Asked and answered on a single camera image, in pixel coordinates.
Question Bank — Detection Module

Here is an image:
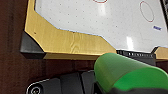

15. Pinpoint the yellow air hockey table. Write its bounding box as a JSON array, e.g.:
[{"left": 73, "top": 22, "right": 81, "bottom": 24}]
[{"left": 19, "top": 0, "right": 168, "bottom": 63}]

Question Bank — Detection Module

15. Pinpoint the small green object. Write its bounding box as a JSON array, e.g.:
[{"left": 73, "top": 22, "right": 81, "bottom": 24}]
[{"left": 93, "top": 52, "right": 168, "bottom": 94}]

